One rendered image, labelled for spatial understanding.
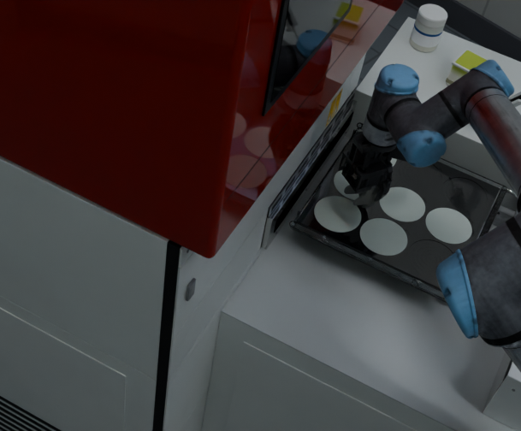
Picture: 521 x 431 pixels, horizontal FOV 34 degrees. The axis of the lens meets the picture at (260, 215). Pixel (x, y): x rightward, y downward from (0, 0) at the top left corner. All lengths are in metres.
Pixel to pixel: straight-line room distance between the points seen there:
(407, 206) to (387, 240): 0.12
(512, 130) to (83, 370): 0.93
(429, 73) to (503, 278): 0.99
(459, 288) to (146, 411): 0.76
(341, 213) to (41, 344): 0.66
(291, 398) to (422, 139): 0.63
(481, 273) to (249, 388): 0.79
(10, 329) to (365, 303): 0.72
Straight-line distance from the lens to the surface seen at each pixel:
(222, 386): 1.93
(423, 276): 1.76
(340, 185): 1.88
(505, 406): 1.68
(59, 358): 1.78
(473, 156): 2.01
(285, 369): 1.76
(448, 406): 1.71
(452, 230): 1.87
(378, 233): 1.81
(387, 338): 1.75
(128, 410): 1.78
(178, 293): 1.38
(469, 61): 2.09
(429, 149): 1.52
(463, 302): 1.23
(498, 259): 1.22
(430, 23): 2.14
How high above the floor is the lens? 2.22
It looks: 48 degrees down
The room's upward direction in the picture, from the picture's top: 11 degrees clockwise
